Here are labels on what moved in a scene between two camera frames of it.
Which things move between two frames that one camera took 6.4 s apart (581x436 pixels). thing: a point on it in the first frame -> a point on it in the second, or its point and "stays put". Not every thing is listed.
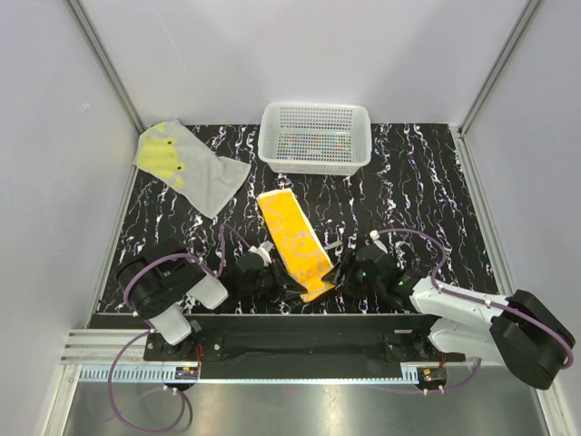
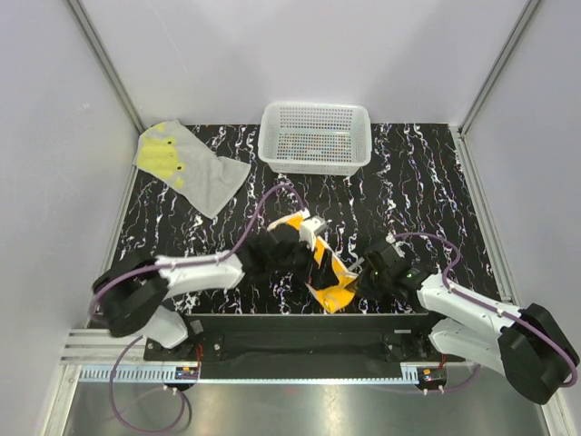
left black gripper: x=282 y=283 -> x=319 y=278
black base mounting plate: x=303 y=346 stays put
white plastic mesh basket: x=314 y=138 stays put
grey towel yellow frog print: x=169 y=153 stays put
